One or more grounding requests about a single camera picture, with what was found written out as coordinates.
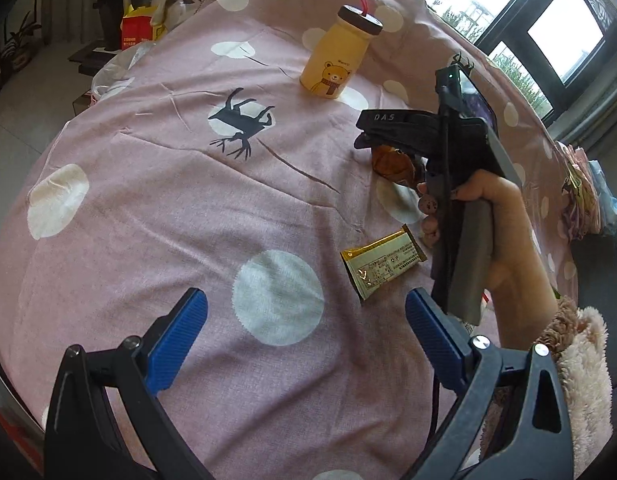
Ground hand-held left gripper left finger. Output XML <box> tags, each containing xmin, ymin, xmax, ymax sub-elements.
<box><xmin>43</xmin><ymin>287</ymin><xmax>214</xmax><ymax>480</ymax></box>

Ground person's right forearm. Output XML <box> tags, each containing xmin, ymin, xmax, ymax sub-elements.
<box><xmin>483</xmin><ymin>255</ymin><xmax>614</xmax><ymax>480</ymax></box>

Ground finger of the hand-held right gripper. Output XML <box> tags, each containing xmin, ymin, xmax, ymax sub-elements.
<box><xmin>355</xmin><ymin>132</ymin><xmax>429</xmax><ymax>161</ymax></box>
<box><xmin>356</xmin><ymin>109</ymin><xmax>444</xmax><ymax>136</ymax></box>

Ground gold snack packet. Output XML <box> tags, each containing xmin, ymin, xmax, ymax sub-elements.
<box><xmin>341</xmin><ymin>225</ymin><xmax>428</xmax><ymax>302</ymax></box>

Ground yellow and red bag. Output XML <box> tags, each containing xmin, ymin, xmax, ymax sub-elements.
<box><xmin>121</xmin><ymin>4</ymin><xmax>162</xmax><ymax>51</ymax></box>

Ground window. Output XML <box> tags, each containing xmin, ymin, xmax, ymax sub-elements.
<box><xmin>349</xmin><ymin>0</ymin><xmax>617</xmax><ymax>126</ymax></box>

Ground white plastic bag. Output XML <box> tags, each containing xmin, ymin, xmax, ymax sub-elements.
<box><xmin>91</xmin><ymin>40</ymin><xmax>154</xmax><ymax>106</ymax></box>

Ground pile of folded clothes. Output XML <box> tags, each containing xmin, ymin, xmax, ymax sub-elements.
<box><xmin>559</xmin><ymin>142</ymin><xmax>617</xmax><ymax>241</ymax></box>

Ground brown snack packet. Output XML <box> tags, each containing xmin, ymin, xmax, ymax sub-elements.
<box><xmin>371</xmin><ymin>144</ymin><xmax>420</xmax><ymax>186</ymax></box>

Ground grey sofa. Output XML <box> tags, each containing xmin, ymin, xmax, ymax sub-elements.
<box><xmin>571</xmin><ymin>230</ymin><xmax>617</xmax><ymax>391</ymax></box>

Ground pink polka-dot blanket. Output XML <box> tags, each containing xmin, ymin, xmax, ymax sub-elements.
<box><xmin>0</xmin><ymin>0</ymin><xmax>579</xmax><ymax>480</ymax></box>

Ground black cable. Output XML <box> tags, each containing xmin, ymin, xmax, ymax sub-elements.
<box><xmin>429</xmin><ymin>85</ymin><xmax>454</xmax><ymax>441</ymax></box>

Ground person's right hand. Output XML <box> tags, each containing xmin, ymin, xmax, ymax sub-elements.
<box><xmin>417</xmin><ymin>167</ymin><xmax>539</xmax><ymax>293</ymax></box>

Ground black floor stand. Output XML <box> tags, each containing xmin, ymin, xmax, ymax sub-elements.
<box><xmin>91</xmin><ymin>0</ymin><xmax>126</xmax><ymax>56</ymax></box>

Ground yellow bear bottle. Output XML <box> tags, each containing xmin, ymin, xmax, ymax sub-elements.
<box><xmin>299</xmin><ymin>0</ymin><xmax>384</xmax><ymax>100</ymax></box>

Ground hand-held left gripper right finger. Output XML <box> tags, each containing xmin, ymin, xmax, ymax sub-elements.
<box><xmin>405</xmin><ymin>287</ymin><xmax>574</xmax><ymax>480</ymax></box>

